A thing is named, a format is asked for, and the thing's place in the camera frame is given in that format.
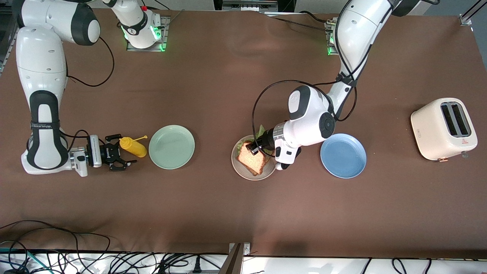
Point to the yellow mustard squeeze bottle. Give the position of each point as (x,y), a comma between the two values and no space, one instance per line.
(134,147)

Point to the beige plate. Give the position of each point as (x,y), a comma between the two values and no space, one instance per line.
(239,169)

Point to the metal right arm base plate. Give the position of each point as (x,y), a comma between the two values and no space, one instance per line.
(164,34)

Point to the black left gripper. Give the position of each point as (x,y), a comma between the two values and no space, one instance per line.
(267,139)

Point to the metal frame bracket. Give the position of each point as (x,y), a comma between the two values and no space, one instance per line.
(239,249)

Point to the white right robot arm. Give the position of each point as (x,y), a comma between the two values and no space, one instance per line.
(42,76)

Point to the white toaster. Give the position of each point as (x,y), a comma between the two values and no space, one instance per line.
(430,129)

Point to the aluminium frame rail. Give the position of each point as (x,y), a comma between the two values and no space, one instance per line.
(9,38)

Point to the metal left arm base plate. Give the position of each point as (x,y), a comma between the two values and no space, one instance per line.
(329,28)

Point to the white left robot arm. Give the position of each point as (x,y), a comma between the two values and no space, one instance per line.
(315,121)

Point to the mint green plate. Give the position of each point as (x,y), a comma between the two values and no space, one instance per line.
(171,147)

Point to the aluminium corner bracket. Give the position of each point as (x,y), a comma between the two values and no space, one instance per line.
(465,19)

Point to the brown bread slice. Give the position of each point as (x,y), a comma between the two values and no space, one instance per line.
(253,160)

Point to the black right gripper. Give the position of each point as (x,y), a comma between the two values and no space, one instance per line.
(105,154)

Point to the green lettuce leaf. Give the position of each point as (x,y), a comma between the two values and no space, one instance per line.
(261,131)

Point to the black power plug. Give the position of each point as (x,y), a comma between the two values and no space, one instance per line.
(197,266)

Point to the grey power strip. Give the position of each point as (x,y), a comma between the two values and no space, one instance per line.
(249,4)

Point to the blue plate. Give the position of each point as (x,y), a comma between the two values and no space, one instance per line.
(343,155)

